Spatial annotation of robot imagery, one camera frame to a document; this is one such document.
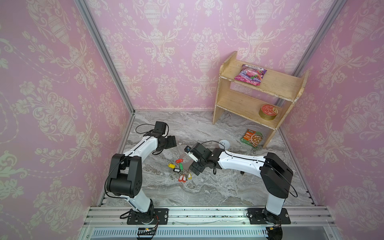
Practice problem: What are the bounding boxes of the wooden two-tier shelf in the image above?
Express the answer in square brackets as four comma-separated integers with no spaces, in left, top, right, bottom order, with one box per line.
[212,50,310,149]

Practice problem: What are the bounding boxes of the red round tin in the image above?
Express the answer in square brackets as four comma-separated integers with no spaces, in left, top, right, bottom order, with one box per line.
[259,104,279,121]

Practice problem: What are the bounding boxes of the green orange food packet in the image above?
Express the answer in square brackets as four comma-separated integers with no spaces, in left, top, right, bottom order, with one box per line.
[241,129,264,148]

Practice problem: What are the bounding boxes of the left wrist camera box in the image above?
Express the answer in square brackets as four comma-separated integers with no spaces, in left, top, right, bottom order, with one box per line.
[153,121,168,135]

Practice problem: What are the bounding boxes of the aluminium corner frame post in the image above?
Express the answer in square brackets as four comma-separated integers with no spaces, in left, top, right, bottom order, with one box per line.
[74,0,135,116]

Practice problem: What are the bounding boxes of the aluminium front rail base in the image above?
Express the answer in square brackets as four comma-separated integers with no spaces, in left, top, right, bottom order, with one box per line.
[78,206,343,240]

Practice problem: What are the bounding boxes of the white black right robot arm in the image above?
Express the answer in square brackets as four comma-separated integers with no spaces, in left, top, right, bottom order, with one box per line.
[185,144,294,225]

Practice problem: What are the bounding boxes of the right aluminium corner post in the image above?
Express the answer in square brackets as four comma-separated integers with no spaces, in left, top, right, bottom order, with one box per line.
[292,0,347,77]

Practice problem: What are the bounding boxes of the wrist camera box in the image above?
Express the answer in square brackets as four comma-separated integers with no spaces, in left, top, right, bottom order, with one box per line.
[184,143,212,163]
[153,121,168,135]

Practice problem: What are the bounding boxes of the pink snack packet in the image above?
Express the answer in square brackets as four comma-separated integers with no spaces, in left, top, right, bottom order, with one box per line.
[235,65,267,86]

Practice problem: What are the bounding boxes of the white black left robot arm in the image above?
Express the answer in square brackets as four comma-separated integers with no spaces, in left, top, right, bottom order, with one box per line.
[104,136,177,225]

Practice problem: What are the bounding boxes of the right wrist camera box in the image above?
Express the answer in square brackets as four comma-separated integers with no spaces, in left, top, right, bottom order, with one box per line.
[184,143,212,163]

